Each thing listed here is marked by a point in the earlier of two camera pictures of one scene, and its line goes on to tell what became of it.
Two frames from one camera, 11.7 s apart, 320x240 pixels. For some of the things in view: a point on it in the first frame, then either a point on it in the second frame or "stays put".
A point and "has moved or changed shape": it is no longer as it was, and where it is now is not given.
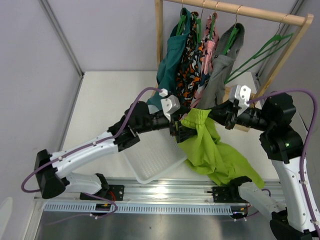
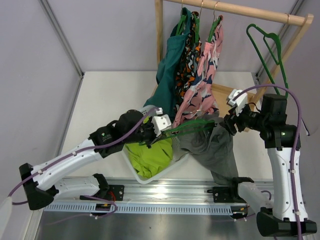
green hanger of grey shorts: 227,47 has moved or changed shape
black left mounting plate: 115,192 stays put
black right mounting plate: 227,194 stays put
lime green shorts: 206,153 → 148,161
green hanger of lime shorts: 259,55 → 274,45
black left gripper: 182,134 → 153,136
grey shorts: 230,44 → 212,145
